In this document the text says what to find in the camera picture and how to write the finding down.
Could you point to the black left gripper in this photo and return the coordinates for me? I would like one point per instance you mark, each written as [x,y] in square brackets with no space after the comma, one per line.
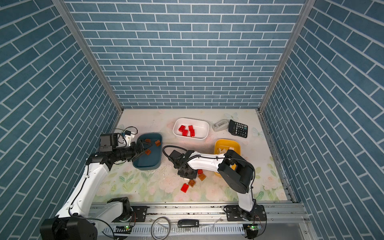
[140,149]

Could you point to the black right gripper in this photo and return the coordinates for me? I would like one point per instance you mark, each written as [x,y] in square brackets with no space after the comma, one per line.
[190,177]

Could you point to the brown lego brick low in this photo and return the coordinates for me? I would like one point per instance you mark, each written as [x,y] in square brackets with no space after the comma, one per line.
[192,183]

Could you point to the red lego brick front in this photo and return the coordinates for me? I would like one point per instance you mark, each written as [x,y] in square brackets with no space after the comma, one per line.
[185,188]

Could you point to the red lego brick pair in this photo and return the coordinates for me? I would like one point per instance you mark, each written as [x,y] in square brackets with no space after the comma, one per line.
[192,131]

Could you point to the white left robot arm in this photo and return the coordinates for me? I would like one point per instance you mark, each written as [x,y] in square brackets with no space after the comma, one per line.
[72,221]

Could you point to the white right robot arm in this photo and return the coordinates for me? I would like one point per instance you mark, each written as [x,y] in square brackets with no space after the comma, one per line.
[238,173]

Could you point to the dark teal plastic bin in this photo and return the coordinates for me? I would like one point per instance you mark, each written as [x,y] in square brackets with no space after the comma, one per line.
[152,161]

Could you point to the brown lego brick right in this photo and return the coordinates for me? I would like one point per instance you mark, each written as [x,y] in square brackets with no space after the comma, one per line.
[201,177]

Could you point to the white plastic bin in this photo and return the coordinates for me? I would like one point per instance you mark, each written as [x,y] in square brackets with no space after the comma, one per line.
[201,128]

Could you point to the yellow plastic bin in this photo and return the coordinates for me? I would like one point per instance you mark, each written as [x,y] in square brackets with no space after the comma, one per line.
[223,145]

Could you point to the grey tape dispenser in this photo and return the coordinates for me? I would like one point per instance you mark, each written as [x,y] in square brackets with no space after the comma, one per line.
[221,125]

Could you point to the black desk calculator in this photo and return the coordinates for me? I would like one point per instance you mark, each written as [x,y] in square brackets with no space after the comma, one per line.
[238,129]

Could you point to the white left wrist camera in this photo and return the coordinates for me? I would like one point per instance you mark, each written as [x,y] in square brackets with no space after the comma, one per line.
[128,137]

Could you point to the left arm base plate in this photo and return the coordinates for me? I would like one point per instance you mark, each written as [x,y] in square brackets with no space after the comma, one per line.
[140,213]

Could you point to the black remote on rail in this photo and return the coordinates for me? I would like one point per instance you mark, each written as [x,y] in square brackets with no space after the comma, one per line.
[188,223]

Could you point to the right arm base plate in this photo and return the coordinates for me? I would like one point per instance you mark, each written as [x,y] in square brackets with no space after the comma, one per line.
[235,214]

